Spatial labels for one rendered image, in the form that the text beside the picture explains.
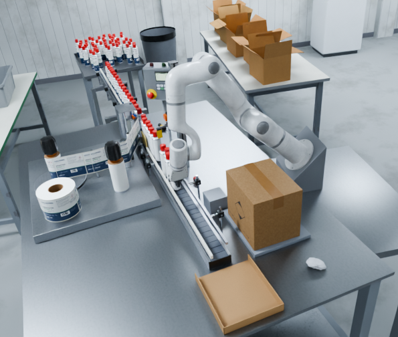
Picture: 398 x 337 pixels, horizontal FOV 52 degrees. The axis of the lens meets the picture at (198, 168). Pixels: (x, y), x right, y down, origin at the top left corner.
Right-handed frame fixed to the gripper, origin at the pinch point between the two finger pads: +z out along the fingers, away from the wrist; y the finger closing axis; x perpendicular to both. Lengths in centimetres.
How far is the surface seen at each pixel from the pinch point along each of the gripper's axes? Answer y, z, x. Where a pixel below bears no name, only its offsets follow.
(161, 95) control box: -6, -24, -44
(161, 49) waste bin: -107, 180, -361
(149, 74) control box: -2, -34, -51
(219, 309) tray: 10, -16, 76
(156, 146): 0.5, 7.5, -35.8
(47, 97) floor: 67, 237, -377
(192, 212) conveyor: -0.3, -0.8, 20.8
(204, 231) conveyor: -0.6, -6.1, 35.4
